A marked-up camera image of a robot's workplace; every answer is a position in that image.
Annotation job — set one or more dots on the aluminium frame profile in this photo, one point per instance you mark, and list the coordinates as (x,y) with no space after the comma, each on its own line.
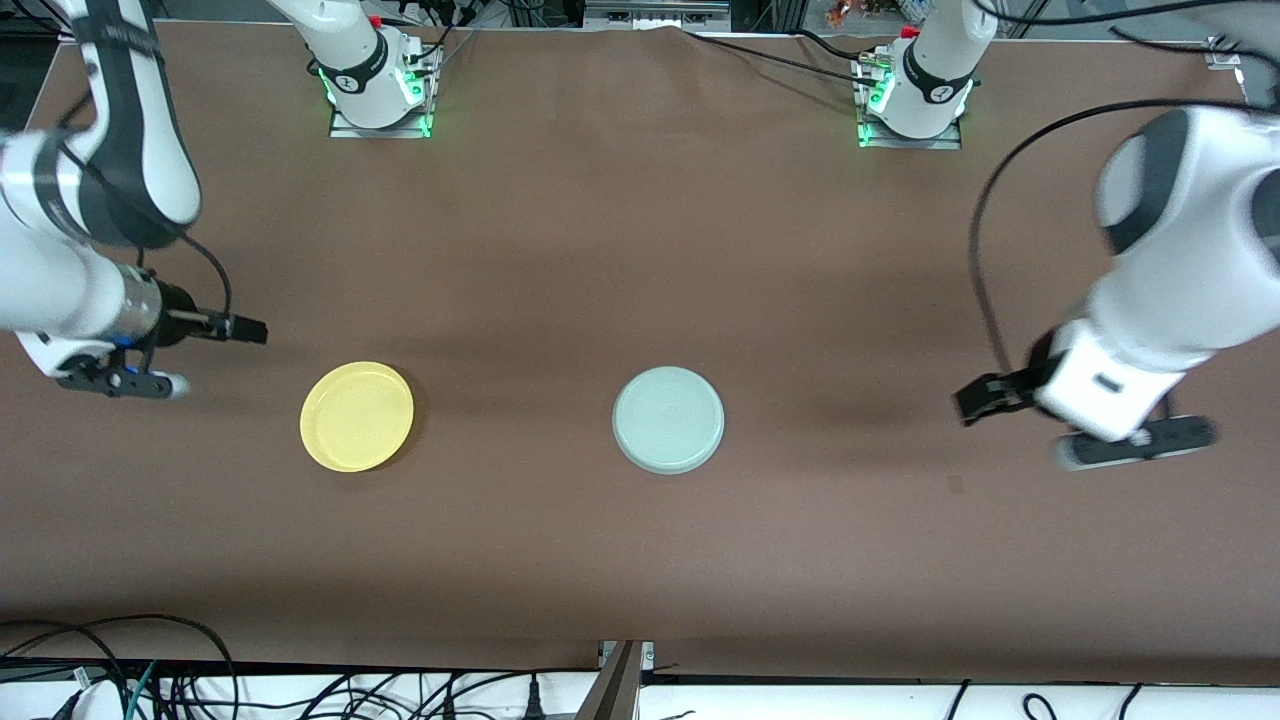
(1225,55)

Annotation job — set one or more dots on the pale green round plate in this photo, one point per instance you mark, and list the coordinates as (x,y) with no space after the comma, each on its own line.
(668,420)

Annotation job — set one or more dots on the grey metal fixture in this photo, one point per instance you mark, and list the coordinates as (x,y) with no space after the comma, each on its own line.
(655,12)

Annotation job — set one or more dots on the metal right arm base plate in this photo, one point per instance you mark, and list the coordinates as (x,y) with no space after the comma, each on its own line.
(345,132)

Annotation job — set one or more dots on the yellow round plate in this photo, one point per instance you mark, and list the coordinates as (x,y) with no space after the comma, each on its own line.
(356,417)

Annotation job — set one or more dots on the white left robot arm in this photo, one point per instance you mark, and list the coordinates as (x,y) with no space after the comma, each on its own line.
(1180,280)

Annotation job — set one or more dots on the aluminium table profile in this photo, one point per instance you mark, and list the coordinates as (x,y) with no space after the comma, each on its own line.
(610,695)

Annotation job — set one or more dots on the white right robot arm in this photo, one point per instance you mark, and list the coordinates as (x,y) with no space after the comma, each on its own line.
(50,290)

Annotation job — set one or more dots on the white plug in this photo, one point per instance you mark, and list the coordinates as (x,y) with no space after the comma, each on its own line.
(95,695)

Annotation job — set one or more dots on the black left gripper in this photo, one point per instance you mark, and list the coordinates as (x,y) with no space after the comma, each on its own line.
(1012,385)

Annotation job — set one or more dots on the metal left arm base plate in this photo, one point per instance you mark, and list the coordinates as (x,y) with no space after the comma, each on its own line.
(905,143)

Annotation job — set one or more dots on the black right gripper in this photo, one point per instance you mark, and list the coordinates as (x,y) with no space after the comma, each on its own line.
(177,312)

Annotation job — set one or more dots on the brown table cover sheet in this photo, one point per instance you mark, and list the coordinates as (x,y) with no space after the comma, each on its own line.
(640,250)

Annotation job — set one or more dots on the black plug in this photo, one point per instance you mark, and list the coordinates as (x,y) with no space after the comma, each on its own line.
(533,700)

